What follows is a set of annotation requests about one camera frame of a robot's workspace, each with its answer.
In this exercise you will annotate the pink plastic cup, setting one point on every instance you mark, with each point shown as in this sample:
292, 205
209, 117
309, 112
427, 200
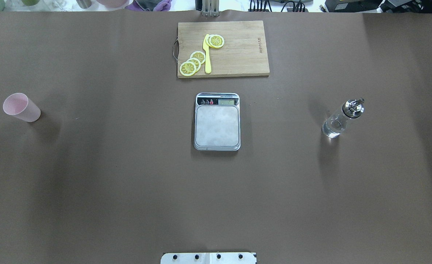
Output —
20, 106

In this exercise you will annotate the digital kitchen scale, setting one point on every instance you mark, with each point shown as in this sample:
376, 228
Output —
217, 121

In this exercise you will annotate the green plastic cup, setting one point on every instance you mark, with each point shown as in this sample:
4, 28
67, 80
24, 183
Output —
30, 3

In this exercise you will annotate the yellow plastic knife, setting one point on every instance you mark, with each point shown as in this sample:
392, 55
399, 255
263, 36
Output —
207, 64

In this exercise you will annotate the middle lemon slice of row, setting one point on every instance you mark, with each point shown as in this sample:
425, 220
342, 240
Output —
196, 62

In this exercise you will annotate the upper lemon slice of row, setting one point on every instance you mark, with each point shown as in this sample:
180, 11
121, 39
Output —
200, 55

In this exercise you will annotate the bamboo cutting board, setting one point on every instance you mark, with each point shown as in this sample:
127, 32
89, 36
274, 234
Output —
243, 54

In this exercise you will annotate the lemon slice under knife tip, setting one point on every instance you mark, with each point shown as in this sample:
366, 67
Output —
215, 41

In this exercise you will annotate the purple grey cloth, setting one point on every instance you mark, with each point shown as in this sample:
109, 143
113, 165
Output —
149, 5

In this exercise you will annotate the black thermos bottle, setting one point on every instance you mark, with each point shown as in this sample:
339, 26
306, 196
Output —
84, 4

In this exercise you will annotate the aluminium frame post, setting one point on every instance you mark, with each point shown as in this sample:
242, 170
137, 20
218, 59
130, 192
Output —
210, 8

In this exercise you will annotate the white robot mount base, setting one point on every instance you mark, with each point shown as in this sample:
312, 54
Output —
209, 258

